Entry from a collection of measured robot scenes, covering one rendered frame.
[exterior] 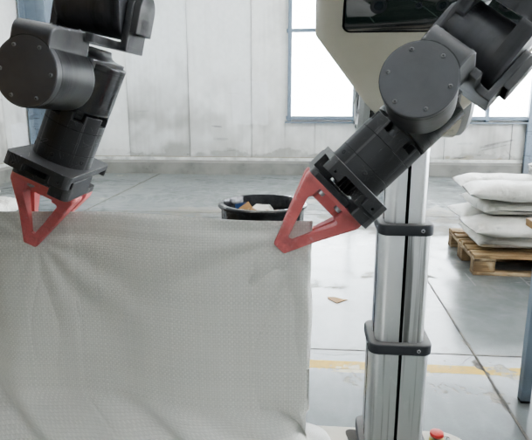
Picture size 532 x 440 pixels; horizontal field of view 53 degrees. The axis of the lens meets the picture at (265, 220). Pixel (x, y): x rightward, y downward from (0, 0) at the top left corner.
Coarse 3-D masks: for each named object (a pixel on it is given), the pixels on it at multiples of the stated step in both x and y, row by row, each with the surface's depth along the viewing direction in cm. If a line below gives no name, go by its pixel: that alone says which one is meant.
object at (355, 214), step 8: (296, 192) 50; (352, 192) 48; (360, 192) 46; (352, 200) 49; (360, 200) 45; (288, 208) 51; (352, 208) 46; (360, 208) 45; (352, 216) 45; (360, 216) 45; (368, 216) 45; (320, 224) 51; (368, 224) 45
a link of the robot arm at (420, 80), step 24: (408, 48) 39; (432, 48) 38; (456, 48) 38; (384, 72) 39; (408, 72) 38; (432, 72) 38; (456, 72) 37; (480, 72) 42; (504, 72) 44; (528, 72) 45; (384, 96) 39; (408, 96) 38; (432, 96) 38; (456, 96) 39; (480, 96) 45; (504, 96) 47; (408, 120) 39; (432, 120) 40
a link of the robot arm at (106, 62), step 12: (96, 48) 50; (96, 60) 47; (108, 60) 51; (96, 72) 49; (108, 72) 49; (120, 72) 50; (96, 84) 49; (108, 84) 50; (120, 84) 51; (96, 96) 50; (108, 96) 51; (84, 108) 50; (96, 108) 50; (108, 108) 52
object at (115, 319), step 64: (0, 256) 56; (64, 256) 56; (128, 256) 54; (192, 256) 52; (256, 256) 51; (0, 320) 58; (64, 320) 57; (128, 320) 56; (192, 320) 53; (256, 320) 53; (0, 384) 62; (64, 384) 59; (128, 384) 57; (192, 384) 55; (256, 384) 54
